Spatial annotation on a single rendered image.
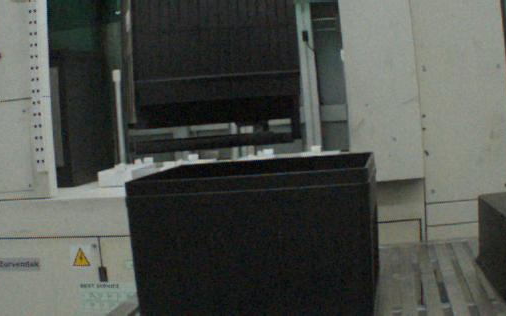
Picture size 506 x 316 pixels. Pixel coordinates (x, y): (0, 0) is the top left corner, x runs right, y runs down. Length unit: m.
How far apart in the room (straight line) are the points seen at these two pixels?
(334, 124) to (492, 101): 0.96
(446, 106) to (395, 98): 0.11
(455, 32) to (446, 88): 0.10
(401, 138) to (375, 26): 0.19
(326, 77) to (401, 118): 0.97
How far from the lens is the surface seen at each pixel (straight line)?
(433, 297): 1.03
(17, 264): 1.63
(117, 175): 1.74
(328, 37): 2.36
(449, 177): 1.46
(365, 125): 1.40
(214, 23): 1.04
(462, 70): 1.45
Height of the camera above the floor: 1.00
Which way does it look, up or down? 3 degrees down
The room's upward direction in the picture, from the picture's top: 4 degrees counter-clockwise
